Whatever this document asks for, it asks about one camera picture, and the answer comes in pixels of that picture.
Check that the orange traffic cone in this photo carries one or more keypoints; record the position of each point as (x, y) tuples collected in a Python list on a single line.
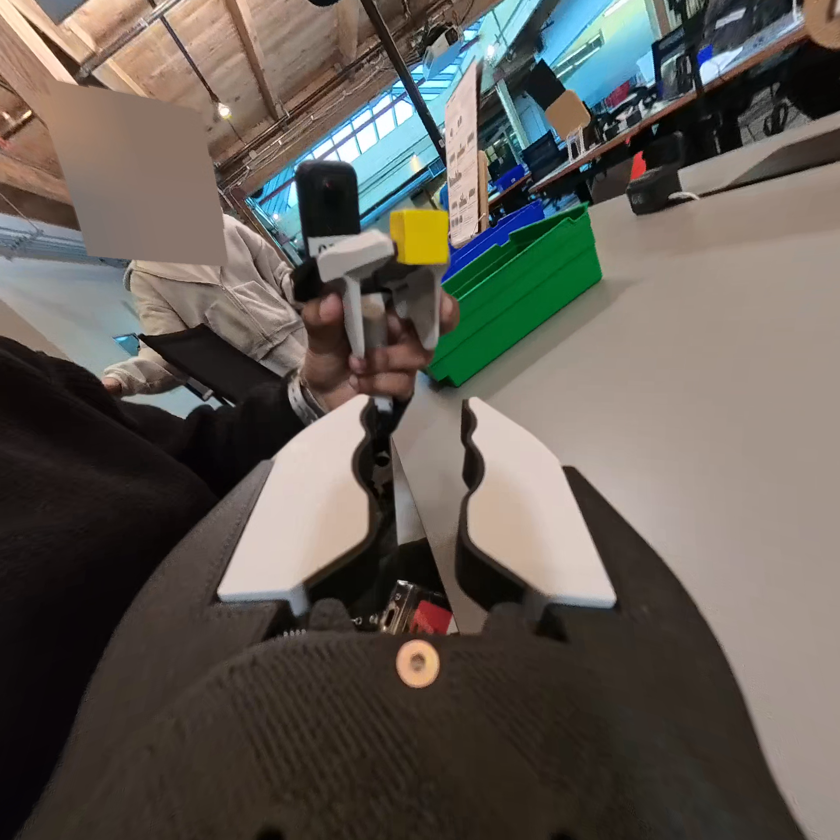
[(638, 164)]

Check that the grey desk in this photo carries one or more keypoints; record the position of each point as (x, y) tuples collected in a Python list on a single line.
[(689, 426)]

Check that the small wooden board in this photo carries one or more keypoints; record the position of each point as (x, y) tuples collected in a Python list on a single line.
[(568, 113)]

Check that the person's left hand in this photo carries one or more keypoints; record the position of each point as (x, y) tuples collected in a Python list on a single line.
[(328, 354)]

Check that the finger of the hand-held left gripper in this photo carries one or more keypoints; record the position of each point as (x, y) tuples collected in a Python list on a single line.
[(423, 302), (354, 256)]

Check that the green plastic bin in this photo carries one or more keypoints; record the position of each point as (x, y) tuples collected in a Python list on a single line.
[(525, 302)]

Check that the blue plastic bin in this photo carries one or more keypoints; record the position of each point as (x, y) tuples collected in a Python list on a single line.
[(508, 178), (505, 226)]

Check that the white ceiling projector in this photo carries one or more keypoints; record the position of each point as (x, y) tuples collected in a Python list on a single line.
[(441, 43)]

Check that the red badge with metal clip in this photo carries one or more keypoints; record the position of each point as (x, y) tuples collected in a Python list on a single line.
[(430, 617)]

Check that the thin wooden board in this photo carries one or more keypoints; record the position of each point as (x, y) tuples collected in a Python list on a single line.
[(484, 190)]

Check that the small yellow cube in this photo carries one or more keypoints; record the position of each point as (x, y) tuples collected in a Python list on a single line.
[(420, 236)]

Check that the black office chair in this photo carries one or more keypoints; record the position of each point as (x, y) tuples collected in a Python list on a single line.
[(210, 361)]

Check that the small black device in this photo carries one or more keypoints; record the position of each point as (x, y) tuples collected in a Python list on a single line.
[(653, 191)]

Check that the wooden table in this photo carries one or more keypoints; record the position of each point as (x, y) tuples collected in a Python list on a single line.
[(689, 98)]

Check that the person's left forearm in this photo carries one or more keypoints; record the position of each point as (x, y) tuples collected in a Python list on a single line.
[(229, 433)]

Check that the black monitor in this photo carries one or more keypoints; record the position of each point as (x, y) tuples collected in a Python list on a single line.
[(543, 82)]

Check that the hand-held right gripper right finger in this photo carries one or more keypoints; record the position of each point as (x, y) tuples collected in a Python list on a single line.
[(538, 525)]

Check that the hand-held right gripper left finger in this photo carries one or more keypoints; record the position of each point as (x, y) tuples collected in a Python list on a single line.
[(302, 525)]

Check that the silver mesh wristwatch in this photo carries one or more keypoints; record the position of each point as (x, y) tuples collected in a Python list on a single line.
[(305, 397)]

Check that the wooden post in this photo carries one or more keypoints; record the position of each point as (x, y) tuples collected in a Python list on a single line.
[(19, 39)]

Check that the illustrated paper sheet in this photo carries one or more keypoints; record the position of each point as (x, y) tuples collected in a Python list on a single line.
[(463, 157)]

